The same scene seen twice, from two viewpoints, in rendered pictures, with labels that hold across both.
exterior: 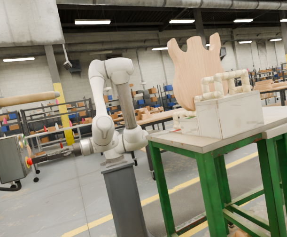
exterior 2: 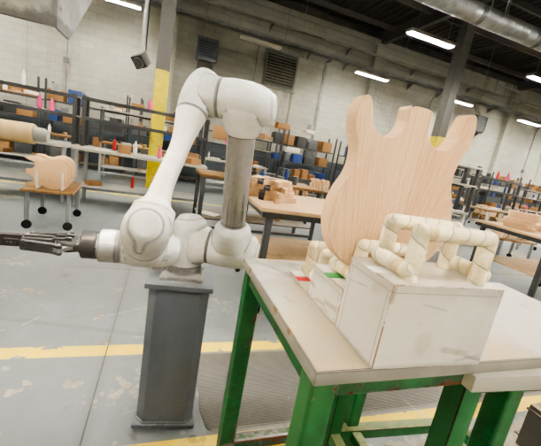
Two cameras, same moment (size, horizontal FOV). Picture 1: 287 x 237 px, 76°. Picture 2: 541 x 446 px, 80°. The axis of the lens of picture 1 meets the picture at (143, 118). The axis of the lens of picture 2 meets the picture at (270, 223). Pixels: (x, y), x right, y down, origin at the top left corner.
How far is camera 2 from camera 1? 0.28 m
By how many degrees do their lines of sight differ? 8
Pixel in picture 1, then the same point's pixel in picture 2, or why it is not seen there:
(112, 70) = (227, 103)
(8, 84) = (83, 39)
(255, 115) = (467, 339)
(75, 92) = not seen: hidden behind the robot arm
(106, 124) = (148, 230)
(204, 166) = (306, 408)
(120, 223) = (149, 380)
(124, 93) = (238, 159)
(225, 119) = (396, 331)
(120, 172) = (180, 297)
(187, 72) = (367, 181)
